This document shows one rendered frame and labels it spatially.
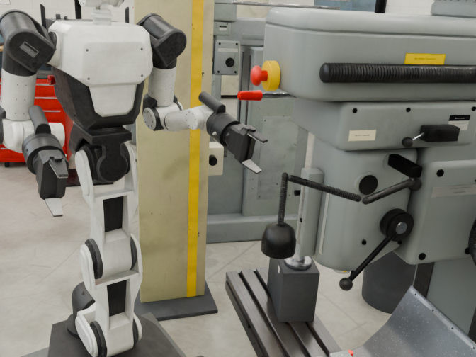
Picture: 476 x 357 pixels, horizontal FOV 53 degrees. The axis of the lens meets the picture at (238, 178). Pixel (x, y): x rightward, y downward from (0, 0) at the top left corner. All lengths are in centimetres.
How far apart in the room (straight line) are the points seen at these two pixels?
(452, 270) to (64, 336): 150
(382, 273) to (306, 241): 217
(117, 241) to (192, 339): 143
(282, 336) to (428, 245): 61
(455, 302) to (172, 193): 184
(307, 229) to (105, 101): 71
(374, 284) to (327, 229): 228
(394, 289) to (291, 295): 180
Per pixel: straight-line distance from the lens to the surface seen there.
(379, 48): 94
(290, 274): 154
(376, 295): 339
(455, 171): 115
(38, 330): 320
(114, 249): 169
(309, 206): 110
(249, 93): 108
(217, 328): 308
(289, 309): 162
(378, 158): 104
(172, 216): 296
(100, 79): 144
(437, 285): 157
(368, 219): 109
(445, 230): 120
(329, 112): 98
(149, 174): 283
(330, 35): 89
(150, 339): 211
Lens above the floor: 191
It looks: 21 degrees down
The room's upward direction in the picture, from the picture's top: 3 degrees clockwise
